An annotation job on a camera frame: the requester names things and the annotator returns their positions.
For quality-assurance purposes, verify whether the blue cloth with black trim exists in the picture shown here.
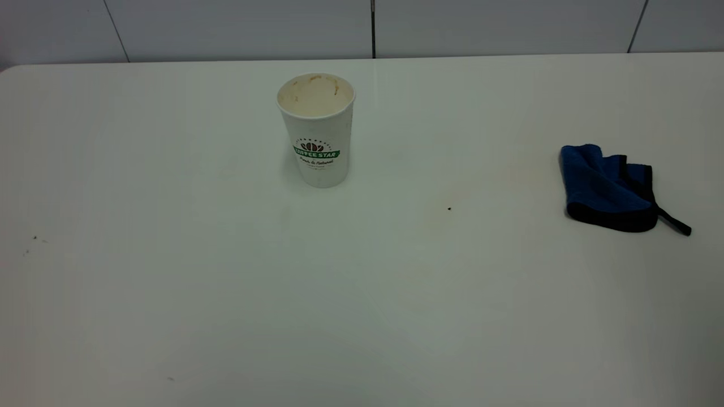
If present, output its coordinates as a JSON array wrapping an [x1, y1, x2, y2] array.
[[559, 144, 692, 237]]

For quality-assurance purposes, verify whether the white paper coffee cup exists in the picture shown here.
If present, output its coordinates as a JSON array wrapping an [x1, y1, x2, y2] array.
[[276, 72, 357, 189]]

